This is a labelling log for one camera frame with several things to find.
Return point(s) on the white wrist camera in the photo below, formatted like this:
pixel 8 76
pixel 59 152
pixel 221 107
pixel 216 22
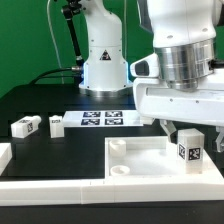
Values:
pixel 147 67

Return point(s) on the white U-shaped fence wall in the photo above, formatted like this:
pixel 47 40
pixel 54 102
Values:
pixel 115 189

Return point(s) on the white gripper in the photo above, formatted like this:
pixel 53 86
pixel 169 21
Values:
pixel 200 107

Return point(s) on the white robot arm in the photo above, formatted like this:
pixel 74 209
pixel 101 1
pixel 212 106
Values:
pixel 181 81

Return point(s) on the white marker plate with tags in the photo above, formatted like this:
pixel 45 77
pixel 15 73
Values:
pixel 106 118

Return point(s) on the white square table top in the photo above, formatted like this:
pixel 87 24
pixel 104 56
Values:
pixel 149 157

